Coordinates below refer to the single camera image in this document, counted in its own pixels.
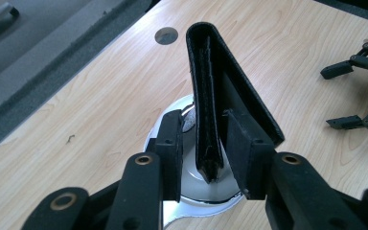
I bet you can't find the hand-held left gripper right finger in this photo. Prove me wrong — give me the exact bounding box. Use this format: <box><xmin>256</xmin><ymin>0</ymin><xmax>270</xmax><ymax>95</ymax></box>
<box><xmin>224</xmin><ymin>108</ymin><xmax>365</xmax><ymax>230</ymax></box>

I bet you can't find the white bowl with silver rim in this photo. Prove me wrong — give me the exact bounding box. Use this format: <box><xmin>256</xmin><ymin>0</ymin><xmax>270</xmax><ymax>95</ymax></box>
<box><xmin>143</xmin><ymin>94</ymin><xmax>245</xmax><ymax>207</ymax></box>

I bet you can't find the round table grommet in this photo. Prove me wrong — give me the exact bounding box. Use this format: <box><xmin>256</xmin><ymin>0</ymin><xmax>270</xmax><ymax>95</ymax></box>
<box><xmin>154</xmin><ymin>26</ymin><xmax>179</xmax><ymax>46</ymax></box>

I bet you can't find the white stand with pole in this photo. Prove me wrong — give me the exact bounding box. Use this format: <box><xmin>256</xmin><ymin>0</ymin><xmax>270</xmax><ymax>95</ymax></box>
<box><xmin>162</xmin><ymin>200</ymin><xmax>226</xmax><ymax>229</ymax></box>

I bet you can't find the black leather wallet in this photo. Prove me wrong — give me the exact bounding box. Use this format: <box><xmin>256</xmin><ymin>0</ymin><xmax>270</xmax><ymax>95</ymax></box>
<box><xmin>185</xmin><ymin>21</ymin><xmax>286</xmax><ymax>185</ymax></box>

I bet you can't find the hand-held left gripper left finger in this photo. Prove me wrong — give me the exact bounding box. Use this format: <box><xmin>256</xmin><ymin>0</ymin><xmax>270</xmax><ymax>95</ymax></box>
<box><xmin>106</xmin><ymin>109</ymin><xmax>185</xmax><ymax>230</ymax></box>

